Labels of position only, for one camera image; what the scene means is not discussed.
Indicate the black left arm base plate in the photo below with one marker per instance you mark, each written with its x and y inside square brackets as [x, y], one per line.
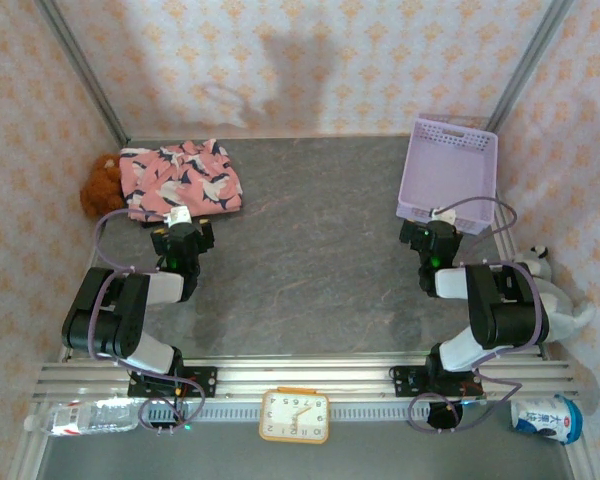
[200, 381]

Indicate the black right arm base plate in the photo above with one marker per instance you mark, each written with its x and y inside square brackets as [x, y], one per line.
[407, 380]

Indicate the grey white plush toy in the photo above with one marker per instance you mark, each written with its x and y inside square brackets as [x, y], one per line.
[565, 310]

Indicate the pink whale print garment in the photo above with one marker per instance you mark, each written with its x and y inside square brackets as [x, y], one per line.
[180, 175]

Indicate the white blue yogurt cup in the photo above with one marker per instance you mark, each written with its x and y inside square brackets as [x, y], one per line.
[547, 419]

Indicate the orange alarm clock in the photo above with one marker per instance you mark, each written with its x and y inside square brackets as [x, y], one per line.
[294, 416]

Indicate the aluminium mounting rail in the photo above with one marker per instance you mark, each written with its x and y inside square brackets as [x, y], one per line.
[300, 375]

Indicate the aluminium frame post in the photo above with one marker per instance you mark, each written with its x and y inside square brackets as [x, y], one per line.
[525, 70]
[85, 70]

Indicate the lavender plastic basket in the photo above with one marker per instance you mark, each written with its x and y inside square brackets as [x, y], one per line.
[450, 170]

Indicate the brown teddy bear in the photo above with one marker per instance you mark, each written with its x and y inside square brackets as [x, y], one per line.
[97, 192]

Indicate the clear plastic water bottle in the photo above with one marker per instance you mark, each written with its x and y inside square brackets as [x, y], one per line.
[90, 417]

